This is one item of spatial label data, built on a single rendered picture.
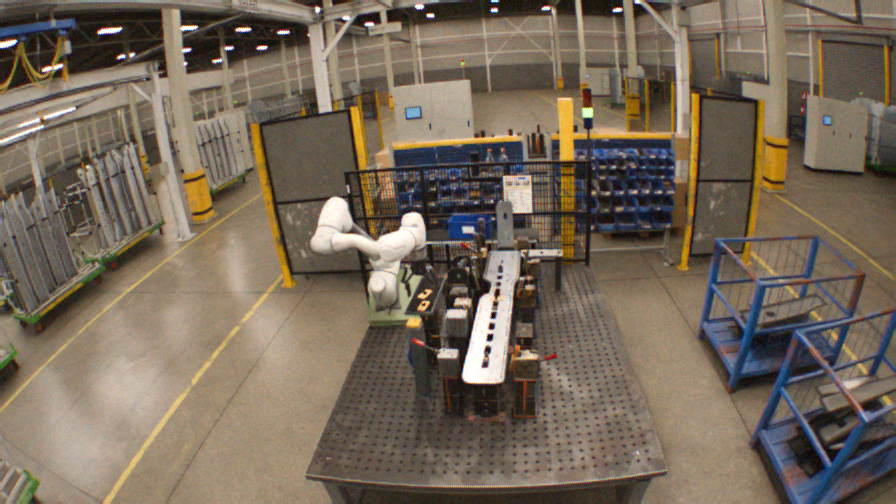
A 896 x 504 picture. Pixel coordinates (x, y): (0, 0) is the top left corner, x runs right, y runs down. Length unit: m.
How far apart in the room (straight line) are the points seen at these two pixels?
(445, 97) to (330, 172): 4.89
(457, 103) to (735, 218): 6.02
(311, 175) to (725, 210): 4.65
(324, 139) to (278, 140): 0.56
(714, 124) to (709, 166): 0.47
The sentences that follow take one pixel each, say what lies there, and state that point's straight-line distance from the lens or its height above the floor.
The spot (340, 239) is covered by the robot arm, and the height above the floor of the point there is 1.49.
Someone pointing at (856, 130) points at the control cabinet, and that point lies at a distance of 13.79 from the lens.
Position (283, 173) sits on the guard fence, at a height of 1.39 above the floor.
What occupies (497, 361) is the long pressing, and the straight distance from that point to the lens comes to 2.02.
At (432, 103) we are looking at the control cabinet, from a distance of 9.22.
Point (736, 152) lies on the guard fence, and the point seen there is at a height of 1.38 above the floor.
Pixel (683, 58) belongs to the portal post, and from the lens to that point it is 6.93.
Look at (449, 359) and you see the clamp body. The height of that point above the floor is 1.05.
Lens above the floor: 2.25
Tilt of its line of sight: 24 degrees down
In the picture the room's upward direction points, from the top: 6 degrees counter-clockwise
